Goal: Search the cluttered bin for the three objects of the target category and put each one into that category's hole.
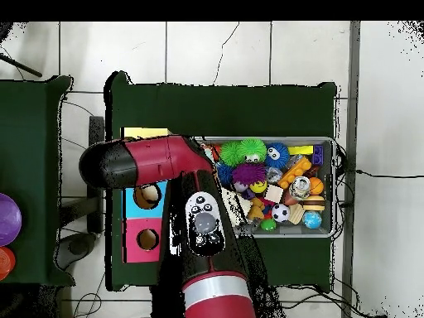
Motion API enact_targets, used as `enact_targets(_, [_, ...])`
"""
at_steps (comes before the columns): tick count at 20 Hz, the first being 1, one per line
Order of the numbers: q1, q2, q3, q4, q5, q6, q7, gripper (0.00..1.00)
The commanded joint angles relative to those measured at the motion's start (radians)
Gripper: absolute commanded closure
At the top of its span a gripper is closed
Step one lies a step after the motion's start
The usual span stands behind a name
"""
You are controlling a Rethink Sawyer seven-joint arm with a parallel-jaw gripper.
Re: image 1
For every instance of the cream knitted cloth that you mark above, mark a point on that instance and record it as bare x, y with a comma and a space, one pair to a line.
243, 205

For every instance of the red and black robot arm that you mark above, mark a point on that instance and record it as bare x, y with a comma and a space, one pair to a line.
155, 159

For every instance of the wooden box with three holes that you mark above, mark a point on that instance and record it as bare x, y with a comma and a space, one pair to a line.
135, 238

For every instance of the silver mesh bin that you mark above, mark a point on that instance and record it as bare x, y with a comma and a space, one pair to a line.
326, 198

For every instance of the purple spiky toy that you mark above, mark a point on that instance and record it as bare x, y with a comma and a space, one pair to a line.
248, 173

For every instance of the large green spiky ball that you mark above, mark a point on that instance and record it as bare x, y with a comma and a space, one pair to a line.
254, 149

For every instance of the dark green table cloth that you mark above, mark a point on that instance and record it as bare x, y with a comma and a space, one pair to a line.
26, 149
215, 109

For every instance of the blue spiky ball with eyes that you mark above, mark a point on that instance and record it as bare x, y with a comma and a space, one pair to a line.
278, 155

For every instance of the small soccer ball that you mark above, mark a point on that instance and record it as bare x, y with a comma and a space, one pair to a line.
281, 213

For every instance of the long orange building block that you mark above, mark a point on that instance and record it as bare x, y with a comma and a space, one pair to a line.
295, 170

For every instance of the silver drink can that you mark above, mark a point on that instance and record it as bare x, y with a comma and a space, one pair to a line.
298, 188

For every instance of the orange toy basketball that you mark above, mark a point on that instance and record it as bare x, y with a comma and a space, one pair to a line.
316, 186

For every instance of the black stand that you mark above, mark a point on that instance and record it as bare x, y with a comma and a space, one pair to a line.
96, 129

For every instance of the purple bowl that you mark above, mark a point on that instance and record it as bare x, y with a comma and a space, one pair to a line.
8, 218

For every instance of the black rod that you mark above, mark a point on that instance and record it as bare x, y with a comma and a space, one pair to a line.
29, 70

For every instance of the orange ribbed disc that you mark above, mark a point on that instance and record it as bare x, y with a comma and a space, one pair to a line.
6, 263

